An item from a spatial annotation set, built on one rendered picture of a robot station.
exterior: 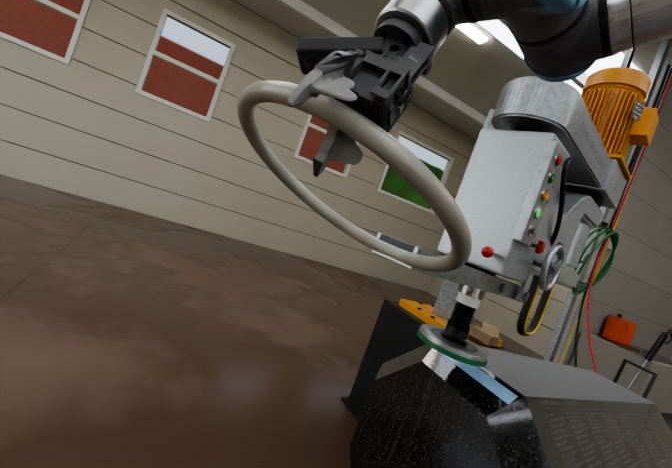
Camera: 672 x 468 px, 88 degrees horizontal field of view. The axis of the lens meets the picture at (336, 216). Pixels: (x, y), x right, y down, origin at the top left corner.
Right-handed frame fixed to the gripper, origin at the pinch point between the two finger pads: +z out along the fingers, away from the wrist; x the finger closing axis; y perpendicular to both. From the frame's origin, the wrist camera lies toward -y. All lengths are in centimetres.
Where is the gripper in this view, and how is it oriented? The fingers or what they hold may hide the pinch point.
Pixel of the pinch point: (298, 144)
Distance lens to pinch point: 43.8
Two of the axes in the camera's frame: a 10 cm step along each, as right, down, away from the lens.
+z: -5.8, 7.8, -2.5
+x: 1.2, 3.8, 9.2
